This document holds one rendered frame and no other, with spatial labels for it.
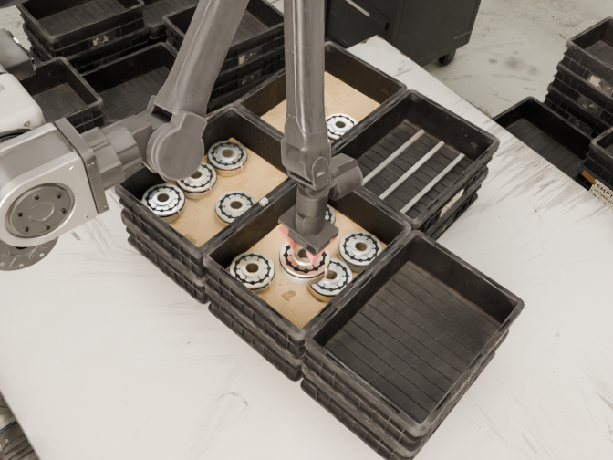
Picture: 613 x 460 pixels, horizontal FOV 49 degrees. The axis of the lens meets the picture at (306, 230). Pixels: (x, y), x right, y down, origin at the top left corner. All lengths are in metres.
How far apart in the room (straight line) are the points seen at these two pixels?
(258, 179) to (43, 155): 0.93
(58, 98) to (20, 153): 1.67
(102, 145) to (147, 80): 1.86
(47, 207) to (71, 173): 0.06
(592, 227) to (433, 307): 0.65
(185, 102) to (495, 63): 2.87
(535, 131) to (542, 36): 1.13
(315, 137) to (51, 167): 0.44
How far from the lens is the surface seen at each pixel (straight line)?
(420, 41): 3.23
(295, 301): 1.55
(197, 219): 1.69
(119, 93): 2.75
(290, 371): 1.58
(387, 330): 1.54
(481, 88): 3.53
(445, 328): 1.57
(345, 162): 1.22
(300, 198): 1.20
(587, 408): 1.74
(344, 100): 2.02
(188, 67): 0.98
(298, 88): 1.10
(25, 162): 0.93
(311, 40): 1.09
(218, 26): 0.99
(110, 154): 0.94
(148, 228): 1.67
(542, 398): 1.71
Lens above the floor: 2.14
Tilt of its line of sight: 51 degrees down
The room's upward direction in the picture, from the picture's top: 6 degrees clockwise
